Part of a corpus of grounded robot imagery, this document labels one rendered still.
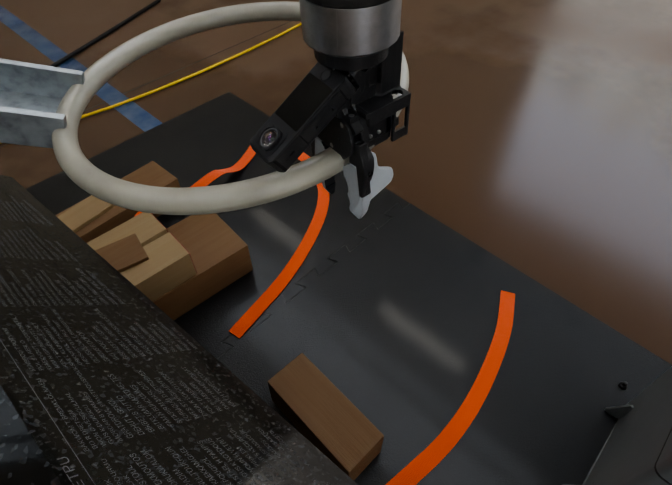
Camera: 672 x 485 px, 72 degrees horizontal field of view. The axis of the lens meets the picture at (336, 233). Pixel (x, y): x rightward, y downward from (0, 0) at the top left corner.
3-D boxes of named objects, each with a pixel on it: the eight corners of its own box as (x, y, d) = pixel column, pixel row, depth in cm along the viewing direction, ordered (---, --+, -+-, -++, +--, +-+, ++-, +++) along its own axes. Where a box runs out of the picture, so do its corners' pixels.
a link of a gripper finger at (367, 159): (379, 197, 52) (369, 125, 46) (369, 203, 51) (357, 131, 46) (353, 182, 55) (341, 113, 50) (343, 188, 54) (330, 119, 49)
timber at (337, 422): (381, 451, 119) (384, 435, 110) (347, 487, 114) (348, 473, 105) (304, 371, 134) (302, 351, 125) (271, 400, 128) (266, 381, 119)
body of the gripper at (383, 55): (409, 140, 53) (418, 35, 44) (349, 173, 49) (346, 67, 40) (365, 110, 57) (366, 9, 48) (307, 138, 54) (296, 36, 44)
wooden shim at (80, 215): (52, 248, 150) (50, 245, 149) (35, 234, 154) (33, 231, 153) (118, 204, 164) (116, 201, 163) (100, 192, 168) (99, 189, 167)
